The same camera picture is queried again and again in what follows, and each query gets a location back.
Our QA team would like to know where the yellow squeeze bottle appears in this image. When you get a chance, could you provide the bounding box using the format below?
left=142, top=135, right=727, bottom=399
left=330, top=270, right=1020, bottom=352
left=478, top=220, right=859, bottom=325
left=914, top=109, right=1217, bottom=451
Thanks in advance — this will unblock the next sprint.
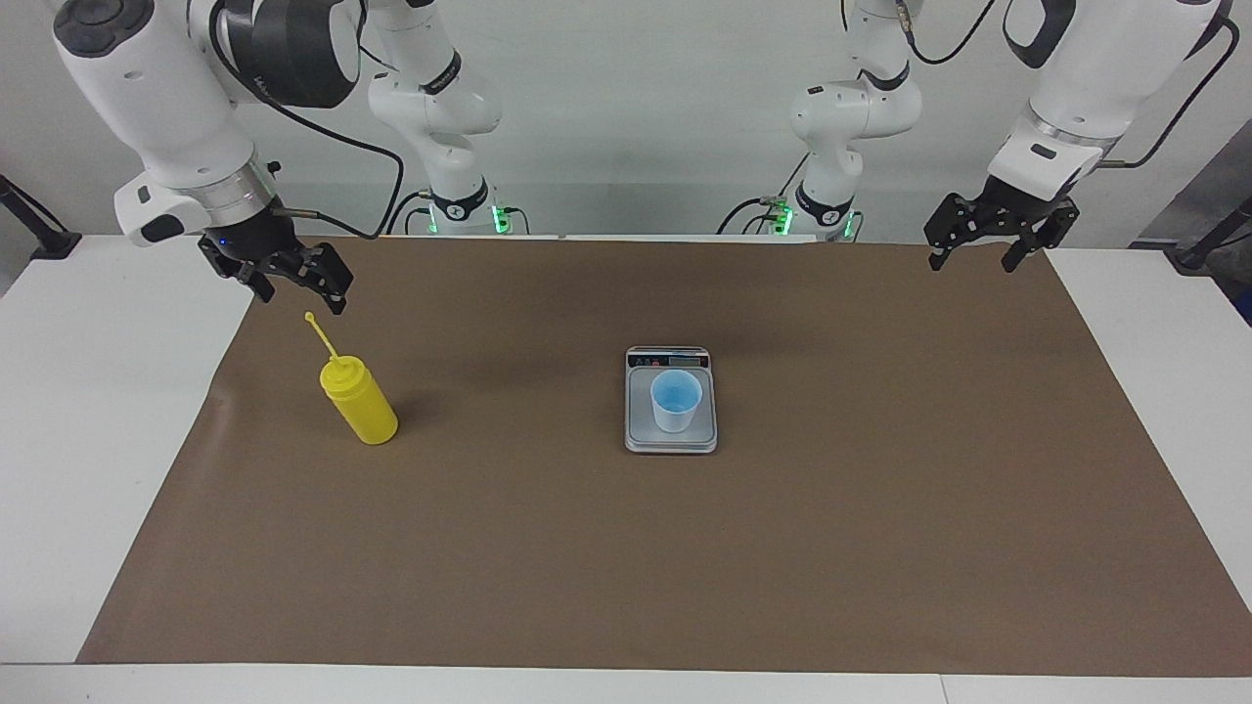
left=304, top=311, right=400, bottom=447

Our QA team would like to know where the light blue cup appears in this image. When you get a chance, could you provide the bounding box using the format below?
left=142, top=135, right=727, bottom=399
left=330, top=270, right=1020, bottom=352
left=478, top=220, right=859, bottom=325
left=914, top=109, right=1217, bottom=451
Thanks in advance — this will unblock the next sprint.
left=649, top=370, right=704, bottom=434

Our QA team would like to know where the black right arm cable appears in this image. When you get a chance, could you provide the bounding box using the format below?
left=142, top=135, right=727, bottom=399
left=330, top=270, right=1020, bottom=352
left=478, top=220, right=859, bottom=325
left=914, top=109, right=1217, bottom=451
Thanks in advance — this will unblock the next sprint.
left=208, top=0, right=406, bottom=242

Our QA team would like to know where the black base cable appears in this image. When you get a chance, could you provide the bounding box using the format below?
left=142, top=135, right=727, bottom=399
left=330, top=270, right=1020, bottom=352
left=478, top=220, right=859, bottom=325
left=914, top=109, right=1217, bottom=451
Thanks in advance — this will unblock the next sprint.
left=385, top=189, right=436, bottom=237
left=717, top=152, right=815, bottom=237

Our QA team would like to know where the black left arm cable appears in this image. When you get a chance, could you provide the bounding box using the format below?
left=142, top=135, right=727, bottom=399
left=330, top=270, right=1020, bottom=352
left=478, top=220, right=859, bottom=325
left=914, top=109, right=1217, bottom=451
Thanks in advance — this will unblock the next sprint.
left=1095, top=15, right=1241, bottom=169

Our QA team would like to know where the brown paper mat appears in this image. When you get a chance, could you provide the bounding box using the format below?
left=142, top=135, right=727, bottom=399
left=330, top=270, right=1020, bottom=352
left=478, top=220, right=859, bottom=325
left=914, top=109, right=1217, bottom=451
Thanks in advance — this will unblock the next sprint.
left=76, top=235, right=1252, bottom=678

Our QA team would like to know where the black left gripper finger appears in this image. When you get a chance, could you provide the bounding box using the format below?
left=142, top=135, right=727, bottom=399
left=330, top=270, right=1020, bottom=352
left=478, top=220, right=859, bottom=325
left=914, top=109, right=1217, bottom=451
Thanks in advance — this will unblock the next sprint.
left=924, top=193, right=980, bottom=273
left=999, top=204, right=1082, bottom=275

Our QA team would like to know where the silver digital kitchen scale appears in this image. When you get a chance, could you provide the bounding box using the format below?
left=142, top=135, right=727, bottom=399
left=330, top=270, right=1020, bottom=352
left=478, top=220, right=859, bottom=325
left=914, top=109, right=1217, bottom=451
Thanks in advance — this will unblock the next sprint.
left=624, top=345, right=719, bottom=456

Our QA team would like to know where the black clamp stand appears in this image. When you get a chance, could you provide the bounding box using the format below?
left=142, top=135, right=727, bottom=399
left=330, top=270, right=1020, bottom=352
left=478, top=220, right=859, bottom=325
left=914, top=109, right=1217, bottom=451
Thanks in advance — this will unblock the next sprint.
left=0, top=174, right=82, bottom=261
left=1164, top=196, right=1252, bottom=275

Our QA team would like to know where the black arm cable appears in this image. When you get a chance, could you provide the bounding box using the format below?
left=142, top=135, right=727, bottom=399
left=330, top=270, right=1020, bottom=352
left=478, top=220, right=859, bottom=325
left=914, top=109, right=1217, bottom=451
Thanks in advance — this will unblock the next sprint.
left=208, top=0, right=406, bottom=242
left=1095, top=15, right=1241, bottom=169

